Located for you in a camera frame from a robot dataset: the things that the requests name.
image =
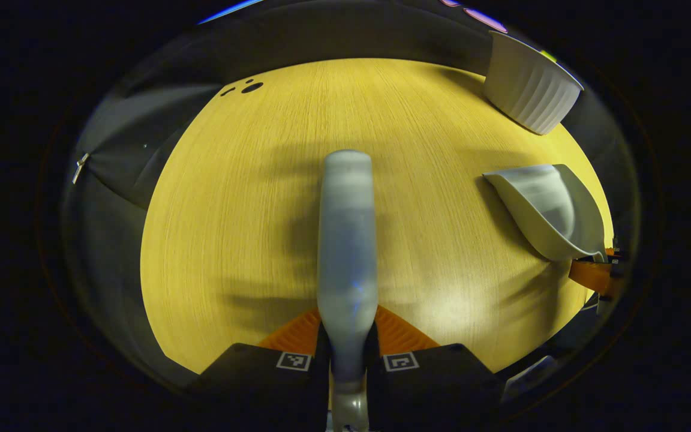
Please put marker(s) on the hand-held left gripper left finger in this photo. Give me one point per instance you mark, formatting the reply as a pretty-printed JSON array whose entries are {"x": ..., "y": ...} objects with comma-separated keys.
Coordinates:
[{"x": 249, "y": 387}]

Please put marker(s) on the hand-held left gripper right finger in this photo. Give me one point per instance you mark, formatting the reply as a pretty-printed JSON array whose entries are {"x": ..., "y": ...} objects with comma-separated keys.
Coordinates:
[{"x": 435, "y": 384}]

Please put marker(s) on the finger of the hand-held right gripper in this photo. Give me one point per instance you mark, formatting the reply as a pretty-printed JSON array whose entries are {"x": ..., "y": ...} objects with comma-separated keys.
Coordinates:
[{"x": 590, "y": 273}]

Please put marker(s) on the grey dustpan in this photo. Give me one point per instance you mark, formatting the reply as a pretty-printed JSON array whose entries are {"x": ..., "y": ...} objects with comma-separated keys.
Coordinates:
[{"x": 543, "y": 204}]

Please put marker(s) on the white ribbed garbage bin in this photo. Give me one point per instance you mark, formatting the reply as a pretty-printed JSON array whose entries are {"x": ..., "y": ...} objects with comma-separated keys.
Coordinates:
[{"x": 525, "y": 90}]

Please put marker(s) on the wooden desktop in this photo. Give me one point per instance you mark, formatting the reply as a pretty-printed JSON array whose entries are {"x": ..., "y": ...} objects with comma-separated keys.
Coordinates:
[{"x": 231, "y": 210}]

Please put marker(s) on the metal binder clip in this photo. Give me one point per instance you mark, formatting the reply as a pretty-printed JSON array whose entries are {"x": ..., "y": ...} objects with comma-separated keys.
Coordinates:
[{"x": 80, "y": 168}]

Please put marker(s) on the black backdrop cloth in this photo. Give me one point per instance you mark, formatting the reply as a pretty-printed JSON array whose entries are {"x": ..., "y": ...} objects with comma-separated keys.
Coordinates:
[{"x": 141, "y": 114}]

